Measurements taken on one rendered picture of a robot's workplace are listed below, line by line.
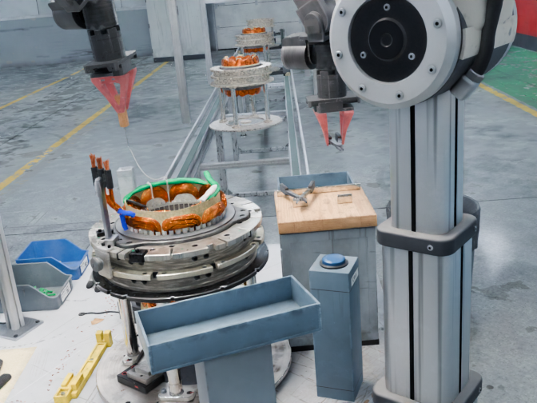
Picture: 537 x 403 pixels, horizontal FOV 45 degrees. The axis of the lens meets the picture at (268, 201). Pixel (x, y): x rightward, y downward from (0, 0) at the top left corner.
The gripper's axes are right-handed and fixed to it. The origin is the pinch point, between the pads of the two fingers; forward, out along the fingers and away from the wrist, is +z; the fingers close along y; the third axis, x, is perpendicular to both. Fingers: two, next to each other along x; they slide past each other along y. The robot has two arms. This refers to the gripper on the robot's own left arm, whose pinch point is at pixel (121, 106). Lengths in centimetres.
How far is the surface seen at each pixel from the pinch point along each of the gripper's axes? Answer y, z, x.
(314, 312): 34, 24, 36
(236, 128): -201, 68, -30
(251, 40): -411, 62, -60
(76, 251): -42, 52, -42
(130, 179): 1.8, 13.8, -0.8
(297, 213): -3.7, 25.7, 29.5
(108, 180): 15.5, 8.3, 1.5
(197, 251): 20.5, 20.0, 16.3
